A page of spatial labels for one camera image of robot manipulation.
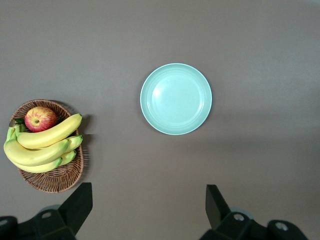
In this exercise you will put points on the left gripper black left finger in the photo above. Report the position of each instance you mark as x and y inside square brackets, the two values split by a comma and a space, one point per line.
[50, 225]

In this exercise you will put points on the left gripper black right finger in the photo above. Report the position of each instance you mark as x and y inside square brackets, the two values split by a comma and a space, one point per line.
[237, 227]

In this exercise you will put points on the light green round plate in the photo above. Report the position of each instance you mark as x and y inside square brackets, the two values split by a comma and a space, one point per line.
[176, 100]

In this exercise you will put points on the brown wicker basket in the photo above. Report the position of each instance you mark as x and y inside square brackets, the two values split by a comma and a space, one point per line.
[55, 180]

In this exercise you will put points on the yellow banana bunch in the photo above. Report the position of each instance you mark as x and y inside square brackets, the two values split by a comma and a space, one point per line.
[37, 152]

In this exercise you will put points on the red yellow apple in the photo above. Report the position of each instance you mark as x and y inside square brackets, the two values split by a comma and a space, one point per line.
[40, 120]

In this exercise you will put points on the brown table cover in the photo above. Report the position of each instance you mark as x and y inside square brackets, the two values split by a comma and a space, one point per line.
[160, 37]

